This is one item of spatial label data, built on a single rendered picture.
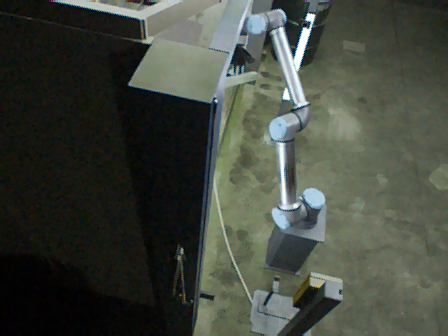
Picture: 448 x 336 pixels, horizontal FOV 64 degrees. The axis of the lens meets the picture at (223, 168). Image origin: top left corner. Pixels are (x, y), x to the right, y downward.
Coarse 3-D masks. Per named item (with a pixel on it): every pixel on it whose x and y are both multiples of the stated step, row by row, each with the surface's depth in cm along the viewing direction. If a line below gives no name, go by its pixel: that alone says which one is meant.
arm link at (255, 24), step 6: (246, 18) 191; (252, 18) 187; (258, 18) 187; (264, 18) 190; (246, 24) 190; (252, 24) 187; (258, 24) 188; (264, 24) 190; (246, 30) 194; (252, 30) 189; (258, 30) 190; (264, 30) 196
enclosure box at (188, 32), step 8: (144, 8) 198; (176, 24) 198; (184, 24) 201; (192, 24) 203; (200, 24) 205; (160, 32) 190; (168, 32) 192; (176, 32) 194; (184, 32) 197; (192, 32) 199; (200, 32) 201; (176, 40) 191; (184, 40) 193; (192, 40) 195
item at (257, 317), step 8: (256, 296) 200; (272, 296) 201; (280, 296) 201; (256, 304) 198; (256, 312) 195; (256, 320) 193; (264, 320) 193; (272, 320) 193; (280, 320) 194; (288, 320) 194; (256, 328) 190; (264, 328) 191; (272, 328) 191; (280, 328) 191
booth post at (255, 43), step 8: (256, 0) 349; (264, 0) 347; (272, 0) 346; (256, 8) 355; (264, 8) 353; (264, 32) 373; (248, 40) 384; (256, 40) 382; (264, 40) 399; (248, 48) 392; (256, 48) 390; (256, 56) 397; (248, 64) 408; (256, 64) 406; (256, 80) 431
